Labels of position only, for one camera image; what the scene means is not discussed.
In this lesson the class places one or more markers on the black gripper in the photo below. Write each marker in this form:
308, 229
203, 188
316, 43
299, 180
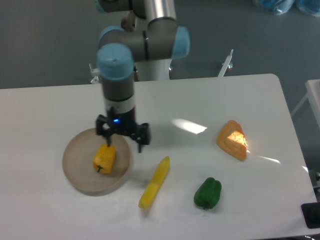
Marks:
123, 124

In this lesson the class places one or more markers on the yellow toy bell pepper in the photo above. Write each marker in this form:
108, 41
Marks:
104, 159

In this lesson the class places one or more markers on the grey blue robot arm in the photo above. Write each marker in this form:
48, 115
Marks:
120, 48

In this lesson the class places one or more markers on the beige round plate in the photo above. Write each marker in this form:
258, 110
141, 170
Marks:
78, 164

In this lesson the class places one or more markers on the green toy bell pepper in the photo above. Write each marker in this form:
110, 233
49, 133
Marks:
208, 194

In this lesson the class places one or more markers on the yellow toy corn cob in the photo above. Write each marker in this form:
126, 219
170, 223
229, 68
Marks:
155, 183

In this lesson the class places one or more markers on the orange toy bread slice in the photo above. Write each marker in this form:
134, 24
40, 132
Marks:
232, 140

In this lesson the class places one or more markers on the white side table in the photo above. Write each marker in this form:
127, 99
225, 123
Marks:
312, 95

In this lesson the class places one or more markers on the black device at edge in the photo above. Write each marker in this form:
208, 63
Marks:
311, 214

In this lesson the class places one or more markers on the blue plastic bag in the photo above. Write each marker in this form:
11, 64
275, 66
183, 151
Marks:
275, 7
309, 7

